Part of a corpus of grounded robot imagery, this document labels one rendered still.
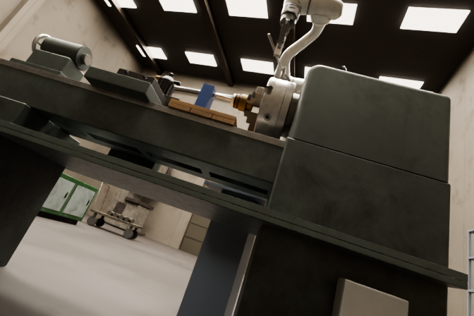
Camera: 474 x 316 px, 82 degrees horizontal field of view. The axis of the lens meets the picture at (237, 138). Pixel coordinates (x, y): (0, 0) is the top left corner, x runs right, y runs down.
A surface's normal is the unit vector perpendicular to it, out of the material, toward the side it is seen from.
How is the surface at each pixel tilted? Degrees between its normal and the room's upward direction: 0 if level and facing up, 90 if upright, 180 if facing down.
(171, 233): 90
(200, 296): 90
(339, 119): 90
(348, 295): 90
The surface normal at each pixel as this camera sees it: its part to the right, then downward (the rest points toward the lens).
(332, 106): -0.02, -0.40
